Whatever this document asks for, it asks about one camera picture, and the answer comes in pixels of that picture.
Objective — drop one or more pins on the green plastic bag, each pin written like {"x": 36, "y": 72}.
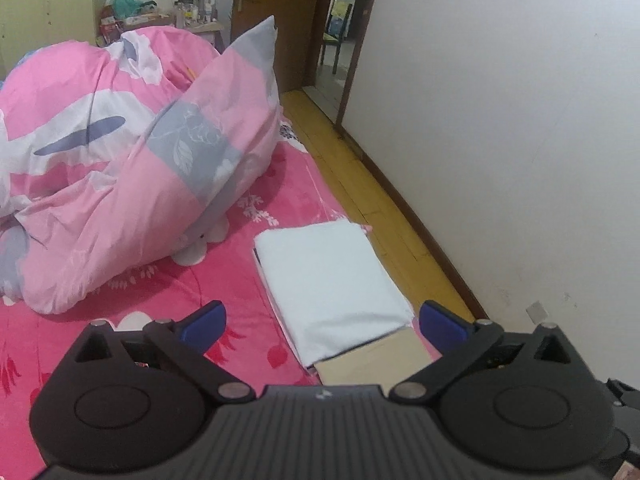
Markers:
{"x": 125, "y": 5}

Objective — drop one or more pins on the cluttered bedside table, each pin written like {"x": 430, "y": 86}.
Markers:
{"x": 205, "y": 28}

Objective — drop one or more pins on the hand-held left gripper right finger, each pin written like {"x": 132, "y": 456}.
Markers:
{"x": 437, "y": 330}

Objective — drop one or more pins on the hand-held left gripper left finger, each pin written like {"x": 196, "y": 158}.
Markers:
{"x": 207, "y": 327}

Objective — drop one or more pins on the wooden door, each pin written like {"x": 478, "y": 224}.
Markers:
{"x": 280, "y": 20}

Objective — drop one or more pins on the tan folded garment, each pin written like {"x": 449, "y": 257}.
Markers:
{"x": 370, "y": 360}

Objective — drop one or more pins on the dark chair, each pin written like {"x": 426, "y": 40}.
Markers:
{"x": 335, "y": 35}

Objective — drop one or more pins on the pale yellow wardrobe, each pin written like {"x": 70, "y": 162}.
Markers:
{"x": 45, "y": 5}

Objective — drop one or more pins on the pink patterned quilt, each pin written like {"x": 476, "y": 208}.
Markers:
{"x": 125, "y": 160}

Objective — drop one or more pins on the white sweatshirt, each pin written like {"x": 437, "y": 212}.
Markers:
{"x": 330, "y": 280}

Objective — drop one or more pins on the pink floral bed blanket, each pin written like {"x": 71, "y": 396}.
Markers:
{"x": 150, "y": 300}

